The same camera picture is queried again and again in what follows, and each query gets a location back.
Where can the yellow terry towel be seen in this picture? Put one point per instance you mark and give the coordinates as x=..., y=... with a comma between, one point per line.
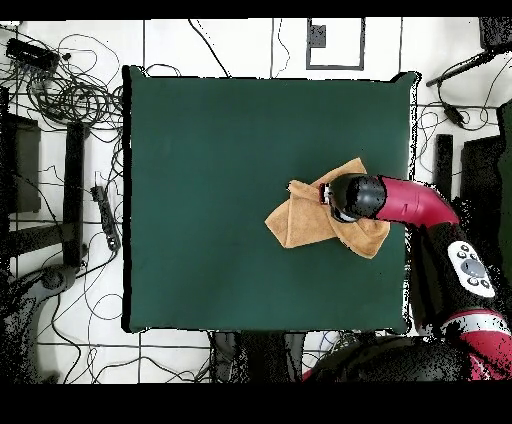
x=304, y=224

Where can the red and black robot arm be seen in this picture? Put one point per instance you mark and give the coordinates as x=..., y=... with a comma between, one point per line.
x=420, y=204

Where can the black flat panel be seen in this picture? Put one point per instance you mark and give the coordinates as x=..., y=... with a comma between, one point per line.
x=482, y=168

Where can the black flat box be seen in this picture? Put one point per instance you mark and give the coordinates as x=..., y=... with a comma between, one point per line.
x=24, y=168

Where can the long black bar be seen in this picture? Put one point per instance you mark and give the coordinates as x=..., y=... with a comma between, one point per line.
x=444, y=160
x=74, y=192

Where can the black power adapter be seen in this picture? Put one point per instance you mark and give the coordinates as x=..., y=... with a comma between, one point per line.
x=454, y=115

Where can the dark green table cloth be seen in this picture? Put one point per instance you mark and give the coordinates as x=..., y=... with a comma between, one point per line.
x=180, y=140

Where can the black robot stand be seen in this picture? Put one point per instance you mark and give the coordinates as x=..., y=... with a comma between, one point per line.
x=256, y=356

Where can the black rod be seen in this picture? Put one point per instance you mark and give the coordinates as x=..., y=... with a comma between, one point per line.
x=460, y=68

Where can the black power strip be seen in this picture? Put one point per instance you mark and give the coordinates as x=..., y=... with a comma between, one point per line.
x=106, y=216

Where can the black square box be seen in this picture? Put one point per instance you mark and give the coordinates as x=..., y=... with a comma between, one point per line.
x=496, y=34

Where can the grey wheeled stand base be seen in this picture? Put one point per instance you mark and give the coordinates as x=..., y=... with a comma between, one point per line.
x=52, y=280

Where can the black electronics box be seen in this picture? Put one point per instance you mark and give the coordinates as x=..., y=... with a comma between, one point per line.
x=32, y=54

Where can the grey floor outlet frame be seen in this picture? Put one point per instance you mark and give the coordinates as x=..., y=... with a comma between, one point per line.
x=316, y=36

